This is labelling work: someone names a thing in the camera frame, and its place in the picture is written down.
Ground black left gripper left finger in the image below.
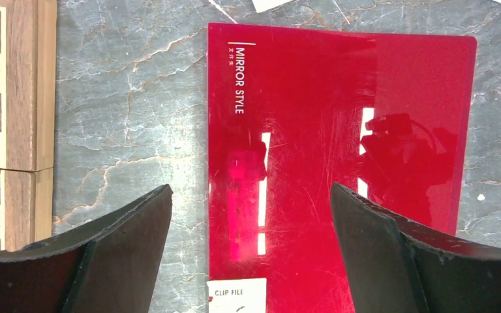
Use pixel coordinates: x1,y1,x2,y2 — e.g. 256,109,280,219
0,185,173,312

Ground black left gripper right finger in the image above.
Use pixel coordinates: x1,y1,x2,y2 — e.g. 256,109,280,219
330,183,501,312

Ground red clip file folder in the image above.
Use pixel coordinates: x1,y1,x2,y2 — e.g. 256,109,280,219
207,23,478,312

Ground printed text paper sheet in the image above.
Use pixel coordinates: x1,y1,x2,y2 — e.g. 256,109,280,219
252,0,291,13

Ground wooden chessboard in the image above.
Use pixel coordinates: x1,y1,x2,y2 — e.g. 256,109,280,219
0,1,57,251

